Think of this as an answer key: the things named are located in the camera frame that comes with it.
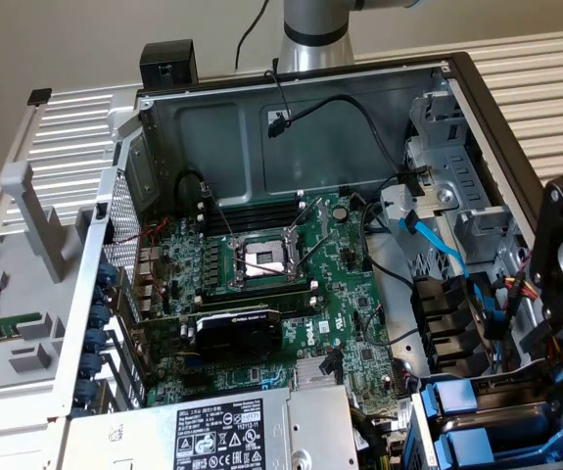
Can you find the thin red black wire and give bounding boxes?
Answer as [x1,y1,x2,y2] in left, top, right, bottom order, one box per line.
[263,68,296,127]

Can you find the braided yellow black wire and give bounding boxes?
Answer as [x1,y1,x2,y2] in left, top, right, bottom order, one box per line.
[349,405,404,470]

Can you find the open PC case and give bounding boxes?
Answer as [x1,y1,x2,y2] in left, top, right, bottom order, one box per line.
[48,50,563,470]

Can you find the thin black cable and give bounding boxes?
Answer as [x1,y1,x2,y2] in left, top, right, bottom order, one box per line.
[234,0,272,71]

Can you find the metal drive cage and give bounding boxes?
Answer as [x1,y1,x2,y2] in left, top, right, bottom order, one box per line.
[401,89,515,268]

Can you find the black box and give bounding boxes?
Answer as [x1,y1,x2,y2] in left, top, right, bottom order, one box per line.
[139,39,200,91]

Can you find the red yellow power wire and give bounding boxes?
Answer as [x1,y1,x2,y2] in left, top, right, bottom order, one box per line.
[502,275,562,364]

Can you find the silver power supply unit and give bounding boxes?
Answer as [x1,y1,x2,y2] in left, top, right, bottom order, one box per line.
[57,384,360,470]

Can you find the metal socket cover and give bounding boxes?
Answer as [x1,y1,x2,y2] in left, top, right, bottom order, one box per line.
[284,195,334,276]

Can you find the blue disk carrier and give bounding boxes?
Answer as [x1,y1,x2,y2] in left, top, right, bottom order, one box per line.
[432,424,563,466]

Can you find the CPU socket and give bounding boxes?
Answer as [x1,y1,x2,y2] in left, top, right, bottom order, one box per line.
[228,228,312,291]

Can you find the metal disk bay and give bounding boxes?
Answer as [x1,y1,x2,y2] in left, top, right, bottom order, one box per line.
[402,361,563,470]

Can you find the silver chipset heatsink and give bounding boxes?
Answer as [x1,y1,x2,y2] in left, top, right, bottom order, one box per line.
[294,357,345,392]

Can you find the black graphics card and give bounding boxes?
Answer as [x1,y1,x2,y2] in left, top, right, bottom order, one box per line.
[130,305,283,364]

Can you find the grey parts rack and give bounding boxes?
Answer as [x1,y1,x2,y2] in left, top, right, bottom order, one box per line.
[0,159,116,407]

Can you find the green RAM stick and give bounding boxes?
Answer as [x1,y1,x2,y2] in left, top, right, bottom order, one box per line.
[0,311,51,348]

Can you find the light blue SATA wire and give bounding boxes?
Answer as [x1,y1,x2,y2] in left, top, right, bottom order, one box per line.
[399,207,474,281]

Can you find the deep blue wire connector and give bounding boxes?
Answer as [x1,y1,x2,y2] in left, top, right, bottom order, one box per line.
[475,283,508,340]

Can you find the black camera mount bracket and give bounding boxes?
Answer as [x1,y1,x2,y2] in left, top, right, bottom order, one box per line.
[528,174,563,327]

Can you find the hard disk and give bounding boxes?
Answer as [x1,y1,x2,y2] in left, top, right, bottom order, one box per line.
[420,376,563,435]

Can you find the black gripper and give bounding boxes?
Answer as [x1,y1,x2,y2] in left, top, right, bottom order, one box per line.
[525,305,563,356]

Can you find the green motherboard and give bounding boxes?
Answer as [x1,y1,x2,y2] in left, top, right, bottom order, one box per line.
[131,189,414,445]

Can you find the black plastic wire holder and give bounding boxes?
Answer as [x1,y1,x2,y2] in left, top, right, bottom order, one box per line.
[409,274,492,379]

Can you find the metal locking lever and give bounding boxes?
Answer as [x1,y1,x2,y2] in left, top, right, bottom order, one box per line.
[200,180,238,245]

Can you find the black power wire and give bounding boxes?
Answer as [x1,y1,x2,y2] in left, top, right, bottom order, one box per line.
[265,94,429,198]

